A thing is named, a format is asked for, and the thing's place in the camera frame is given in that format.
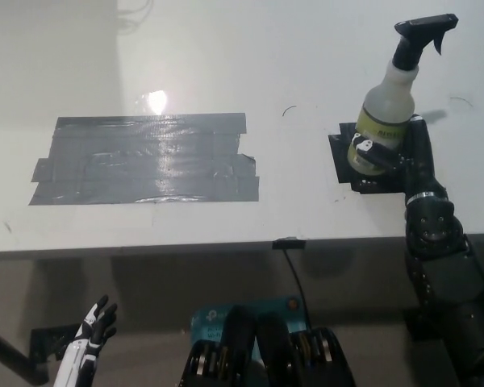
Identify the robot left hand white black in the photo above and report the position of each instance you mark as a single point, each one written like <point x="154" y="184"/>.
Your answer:
<point x="90" y="334"/>

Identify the robot right hand white black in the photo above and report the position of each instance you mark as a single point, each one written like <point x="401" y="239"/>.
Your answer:
<point x="419" y="169"/>

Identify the green label spray bottle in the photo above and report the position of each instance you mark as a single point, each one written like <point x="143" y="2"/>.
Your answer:
<point x="385" y="117"/>

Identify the black floor plate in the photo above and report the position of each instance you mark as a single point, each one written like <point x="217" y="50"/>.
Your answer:
<point x="415" y="324"/>
<point x="48" y="342"/>

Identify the small black tape patch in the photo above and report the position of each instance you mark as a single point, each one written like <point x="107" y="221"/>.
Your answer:
<point x="343" y="161"/>

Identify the black table leg bar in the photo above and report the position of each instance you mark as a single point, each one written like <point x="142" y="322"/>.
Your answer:
<point x="12" y="350"/>

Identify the teal router box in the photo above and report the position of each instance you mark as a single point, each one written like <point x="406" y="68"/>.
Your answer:
<point x="209" y="318"/>

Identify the black table edge clip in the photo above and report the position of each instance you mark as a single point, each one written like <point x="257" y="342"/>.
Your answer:
<point x="289" y="243"/>

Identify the large grey tape patch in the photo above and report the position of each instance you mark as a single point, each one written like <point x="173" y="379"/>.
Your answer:
<point x="145" y="161"/>

